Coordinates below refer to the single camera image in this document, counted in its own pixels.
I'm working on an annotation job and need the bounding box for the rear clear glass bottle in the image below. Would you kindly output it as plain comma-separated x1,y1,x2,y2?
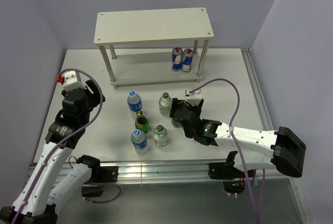
159,92,172,116

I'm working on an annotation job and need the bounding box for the left red bull can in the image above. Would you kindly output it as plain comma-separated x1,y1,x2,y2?
172,47,183,71

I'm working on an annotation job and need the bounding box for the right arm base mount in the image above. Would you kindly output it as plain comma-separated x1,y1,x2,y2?
208,162,246,194

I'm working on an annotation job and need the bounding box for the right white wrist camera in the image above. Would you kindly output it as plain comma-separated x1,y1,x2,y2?
185,88,202,105

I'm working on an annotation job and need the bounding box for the front clear glass bottle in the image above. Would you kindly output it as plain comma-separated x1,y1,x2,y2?
153,125,168,147

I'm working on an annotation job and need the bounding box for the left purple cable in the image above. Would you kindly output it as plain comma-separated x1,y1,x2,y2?
11,68,122,224

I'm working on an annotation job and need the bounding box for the beige two-tier shelf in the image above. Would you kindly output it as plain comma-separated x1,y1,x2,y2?
94,8,214,89

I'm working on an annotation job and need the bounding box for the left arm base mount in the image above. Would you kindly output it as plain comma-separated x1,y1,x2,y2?
81,166,119,198

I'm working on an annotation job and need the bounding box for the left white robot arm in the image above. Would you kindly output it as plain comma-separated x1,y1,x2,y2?
1,80,105,223

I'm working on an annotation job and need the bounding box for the green glass bottle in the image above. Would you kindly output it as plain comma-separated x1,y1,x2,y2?
171,117,182,128

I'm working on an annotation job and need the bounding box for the green bottle gold neck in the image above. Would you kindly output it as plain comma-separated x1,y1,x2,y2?
135,110,150,134

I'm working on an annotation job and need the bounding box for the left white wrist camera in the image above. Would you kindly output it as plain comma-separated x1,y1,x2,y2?
56,71,85,92

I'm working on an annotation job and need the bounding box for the right red bull can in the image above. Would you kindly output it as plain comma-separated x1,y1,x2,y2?
181,49,194,72

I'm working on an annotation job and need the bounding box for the clear glass bottle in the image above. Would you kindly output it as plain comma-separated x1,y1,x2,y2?
153,125,168,147
159,92,172,116

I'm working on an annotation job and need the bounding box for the aluminium frame rail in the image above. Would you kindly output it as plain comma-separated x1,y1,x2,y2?
25,48,313,224

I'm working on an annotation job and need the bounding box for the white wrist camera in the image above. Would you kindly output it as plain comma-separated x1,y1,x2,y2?
185,88,202,105
56,71,85,92

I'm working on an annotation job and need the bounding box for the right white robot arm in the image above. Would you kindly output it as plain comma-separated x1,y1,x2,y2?
170,98,306,178

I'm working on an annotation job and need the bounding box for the red bull can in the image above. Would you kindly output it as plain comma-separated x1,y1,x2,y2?
172,47,183,71
181,49,194,72

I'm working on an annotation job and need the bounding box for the pocari sweat bottle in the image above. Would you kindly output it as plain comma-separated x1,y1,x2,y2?
131,129,148,155
127,90,143,120

